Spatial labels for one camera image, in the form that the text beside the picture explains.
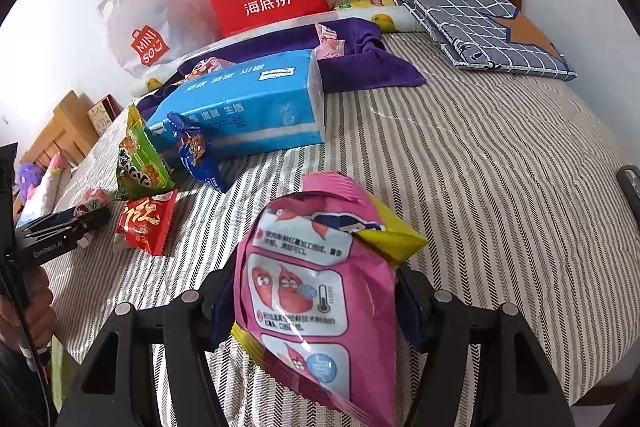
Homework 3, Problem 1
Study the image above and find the rolled duck-print mat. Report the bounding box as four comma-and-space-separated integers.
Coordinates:
131, 2, 426, 98

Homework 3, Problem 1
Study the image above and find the yellow green packet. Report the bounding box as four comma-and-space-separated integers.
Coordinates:
335, 0, 396, 10

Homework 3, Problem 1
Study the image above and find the green bed sheet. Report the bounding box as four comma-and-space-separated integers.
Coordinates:
50, 342, 68, 408

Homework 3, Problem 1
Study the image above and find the colourful cartoon-print pillow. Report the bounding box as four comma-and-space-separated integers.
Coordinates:
17, 152, 71, 228

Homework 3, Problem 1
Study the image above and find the blue checked folded cloth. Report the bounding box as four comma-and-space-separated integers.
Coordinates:
389, 0, 577, 82

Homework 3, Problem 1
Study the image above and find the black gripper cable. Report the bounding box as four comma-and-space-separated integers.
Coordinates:
0, 252, 56, 427

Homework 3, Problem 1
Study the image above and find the pink white snack packet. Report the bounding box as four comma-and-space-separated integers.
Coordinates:
75, 187, 113, 218

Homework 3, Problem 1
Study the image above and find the large pink chip bag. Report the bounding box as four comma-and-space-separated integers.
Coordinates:
231, 172, 430, 427

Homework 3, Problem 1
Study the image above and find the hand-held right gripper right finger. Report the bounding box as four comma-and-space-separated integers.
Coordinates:
395, 267, 576, 427

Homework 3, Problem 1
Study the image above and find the person's left hand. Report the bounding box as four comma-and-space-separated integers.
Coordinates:
0, 267, 57, 358

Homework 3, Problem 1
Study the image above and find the purple towel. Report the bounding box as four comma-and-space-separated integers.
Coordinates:
135, 19, 427, 118

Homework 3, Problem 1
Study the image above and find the wooden headboard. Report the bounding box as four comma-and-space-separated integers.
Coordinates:
20, 90, 101, 168

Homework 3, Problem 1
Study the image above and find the strawberry-print snack packet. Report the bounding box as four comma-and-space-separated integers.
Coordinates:
314, 23, 348, 60

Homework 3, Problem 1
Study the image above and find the blue snack packet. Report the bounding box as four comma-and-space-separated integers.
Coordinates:
166, 111, 226, 194

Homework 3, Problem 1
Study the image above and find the dark smartphone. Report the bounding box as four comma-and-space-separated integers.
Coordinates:
616, 165, 640, 210

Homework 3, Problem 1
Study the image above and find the grey striped bed mattress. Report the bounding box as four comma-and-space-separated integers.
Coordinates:
42, 32, 640, 408

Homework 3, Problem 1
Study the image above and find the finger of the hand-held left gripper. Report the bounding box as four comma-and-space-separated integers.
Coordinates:
27, 207, 112, 238
60, 229, 97, 252

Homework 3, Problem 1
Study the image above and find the purple plush toy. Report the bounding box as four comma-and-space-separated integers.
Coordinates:
14, 159, 43, 195

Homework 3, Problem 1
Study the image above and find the mushroom-print snack packet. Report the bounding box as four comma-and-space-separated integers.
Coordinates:
177, 56, 236, 85

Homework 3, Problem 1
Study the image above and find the red snack packet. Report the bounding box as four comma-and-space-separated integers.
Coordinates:
115, 188, 180, 257

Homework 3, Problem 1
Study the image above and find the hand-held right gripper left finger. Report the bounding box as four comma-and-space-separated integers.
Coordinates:
55, 254, 241, 427

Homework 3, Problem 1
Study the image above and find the person's left forearm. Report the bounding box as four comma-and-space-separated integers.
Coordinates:
0, 342, 53, 427

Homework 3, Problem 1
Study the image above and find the green snack packet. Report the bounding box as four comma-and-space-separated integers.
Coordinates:
116, 104, 176, 202

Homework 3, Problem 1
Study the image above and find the white plastic shopping bag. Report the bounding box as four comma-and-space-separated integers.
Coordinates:
96, 0, 221, 80

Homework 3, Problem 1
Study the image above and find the patterned cardboard box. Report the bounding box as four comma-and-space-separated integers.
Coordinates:
86, 94, 123, 138

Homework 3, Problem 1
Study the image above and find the blue tissue pack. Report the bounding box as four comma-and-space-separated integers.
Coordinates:
143, 48, 327, 170

